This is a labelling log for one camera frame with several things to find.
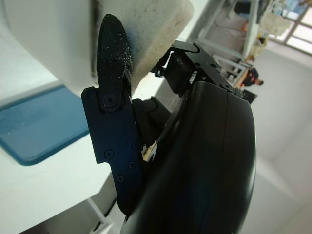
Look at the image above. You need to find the blue plastic tray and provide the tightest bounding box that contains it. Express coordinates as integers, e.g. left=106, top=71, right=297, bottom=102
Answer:
left=0, top=84, right=90, bottom=167

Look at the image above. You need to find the person in orange and black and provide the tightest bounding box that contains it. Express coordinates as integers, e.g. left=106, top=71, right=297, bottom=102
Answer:
left=243, top=67, right=265, bottom=88

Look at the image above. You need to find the slice of white bread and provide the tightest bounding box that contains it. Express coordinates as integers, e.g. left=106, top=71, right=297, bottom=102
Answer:
left=92, top=0, right=195, bottom=98

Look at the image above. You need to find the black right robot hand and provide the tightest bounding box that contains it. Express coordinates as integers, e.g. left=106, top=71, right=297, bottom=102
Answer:
left=81, top=14, right=258, bottom=234

